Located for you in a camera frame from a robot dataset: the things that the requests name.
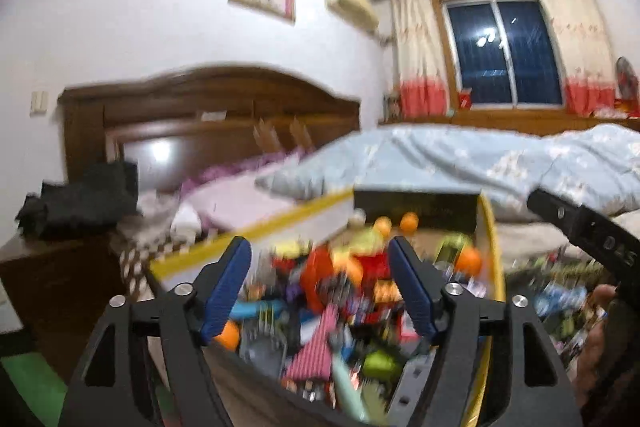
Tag green floor mat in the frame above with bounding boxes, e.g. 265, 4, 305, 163
0, 353, 69, 427

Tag dark wooden nightstand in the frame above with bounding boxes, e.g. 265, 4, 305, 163
0, 231, 132, 379

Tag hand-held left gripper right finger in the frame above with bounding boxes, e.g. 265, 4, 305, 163
389, 235, 583, 427

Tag black clothes heap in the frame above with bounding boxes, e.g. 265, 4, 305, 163
14, 161, 140, 241

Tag black cardboard box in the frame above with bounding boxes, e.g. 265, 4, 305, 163
353, 188, 482, 234

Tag dark glass window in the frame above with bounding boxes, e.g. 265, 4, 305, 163
431, 0, 567, 110

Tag yellow cardboard box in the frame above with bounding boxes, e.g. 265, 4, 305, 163
147, 187, 507, 427

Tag pile of building bricks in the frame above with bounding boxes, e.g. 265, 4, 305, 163
504, 251, 617, 360

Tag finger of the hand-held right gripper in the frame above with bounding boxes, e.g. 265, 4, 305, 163
526, 188, 640, 286

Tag red standing fan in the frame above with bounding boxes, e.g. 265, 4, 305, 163
614, 56, 640, 104

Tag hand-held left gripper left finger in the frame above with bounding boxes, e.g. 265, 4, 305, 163
57, 236, 253, 427

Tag cream wall air conditioner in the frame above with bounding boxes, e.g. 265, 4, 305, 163
323, 0, 381, 33

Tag light blue floral duvet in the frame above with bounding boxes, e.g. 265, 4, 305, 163
254, 122, 640, 222

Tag pink pillow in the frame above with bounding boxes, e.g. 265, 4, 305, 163
179, 151, 312, 244

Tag cream and red curtain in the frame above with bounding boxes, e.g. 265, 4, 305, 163
389, 0, 452, 118
529, 0, 619, 118

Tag mint green toy handle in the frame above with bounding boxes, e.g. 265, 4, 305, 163
331, 351, 374, 424

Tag beige fleece blanket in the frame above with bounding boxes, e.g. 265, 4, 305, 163
494, 209, 640, 264

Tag brown wooden headboard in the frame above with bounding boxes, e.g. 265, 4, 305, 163
56, 65, 363, 188

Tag person's right hand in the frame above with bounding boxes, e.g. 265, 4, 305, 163
574, 283, 619, 404

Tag brown checkered cloth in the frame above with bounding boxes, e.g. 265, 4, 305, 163
119, 231, 212, 299

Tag white cloth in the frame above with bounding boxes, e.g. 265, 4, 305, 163
136, 191, 202, 234

